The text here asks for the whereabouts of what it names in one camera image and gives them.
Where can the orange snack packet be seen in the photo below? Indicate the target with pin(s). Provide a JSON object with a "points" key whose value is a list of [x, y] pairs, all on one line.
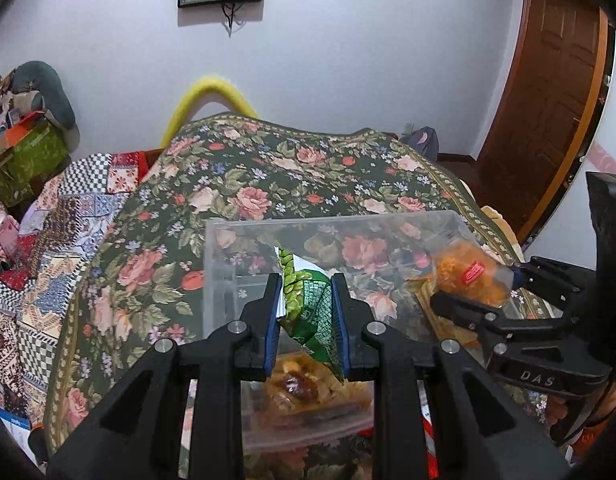
{"points": [[463, 270]]}

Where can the clear plastic container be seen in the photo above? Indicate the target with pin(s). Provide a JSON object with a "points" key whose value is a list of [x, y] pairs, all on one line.
{"points": [[228, 260]]}

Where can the red white striped packet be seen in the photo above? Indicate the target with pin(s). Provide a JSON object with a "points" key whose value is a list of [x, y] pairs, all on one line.
{"points": [[429, 440]]}

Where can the clear packet of brown pastries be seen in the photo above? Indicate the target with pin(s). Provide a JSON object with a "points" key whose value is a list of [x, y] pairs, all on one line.
{"points": [[300, 387]]}

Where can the green snack packet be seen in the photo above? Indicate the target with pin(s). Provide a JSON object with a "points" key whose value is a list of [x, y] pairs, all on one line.
{"points": [[313, 310]]}

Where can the orange box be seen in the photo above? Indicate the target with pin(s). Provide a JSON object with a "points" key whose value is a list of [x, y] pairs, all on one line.
{"points": [[19, 132]]}

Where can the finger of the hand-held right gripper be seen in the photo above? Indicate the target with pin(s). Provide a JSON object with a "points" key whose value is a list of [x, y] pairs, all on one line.
{"points": [[468, 310], [543, 271]]}

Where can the green patterned box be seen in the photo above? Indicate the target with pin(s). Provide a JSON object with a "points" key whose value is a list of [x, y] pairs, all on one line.
{"points": [[30, 157]]}

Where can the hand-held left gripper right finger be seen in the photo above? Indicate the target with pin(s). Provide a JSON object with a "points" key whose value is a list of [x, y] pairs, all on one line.
{"points": [[339, 327]]}

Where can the patchwork blanket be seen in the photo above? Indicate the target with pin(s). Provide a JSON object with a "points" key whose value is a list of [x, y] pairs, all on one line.
{"points": [[48, 240]]}

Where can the brown wooden door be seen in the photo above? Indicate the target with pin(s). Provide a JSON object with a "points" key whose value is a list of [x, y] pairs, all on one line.
{"points": [[543, 110]]}

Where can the floral blanket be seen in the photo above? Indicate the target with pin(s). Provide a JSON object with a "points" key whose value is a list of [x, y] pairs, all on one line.
{"points": [[248, 175]]}

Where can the yellow fuzzy pillow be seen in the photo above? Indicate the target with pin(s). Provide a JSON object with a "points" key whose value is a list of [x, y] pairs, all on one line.
{"points": [[210, 89]]}

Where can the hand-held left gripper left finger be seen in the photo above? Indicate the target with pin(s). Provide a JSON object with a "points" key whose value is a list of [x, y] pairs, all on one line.
{"points": [[272, 327]]}

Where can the blue white box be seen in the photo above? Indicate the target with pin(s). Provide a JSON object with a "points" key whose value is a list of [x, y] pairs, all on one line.
{"points": [[15, 427]]}

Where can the grey purple backpack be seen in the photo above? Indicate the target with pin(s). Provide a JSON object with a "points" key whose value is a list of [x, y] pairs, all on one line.
{"points": [[422, 141]]}

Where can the pink plush toy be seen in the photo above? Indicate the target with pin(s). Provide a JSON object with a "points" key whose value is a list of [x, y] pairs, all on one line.
{"points": [[3, 227]]}

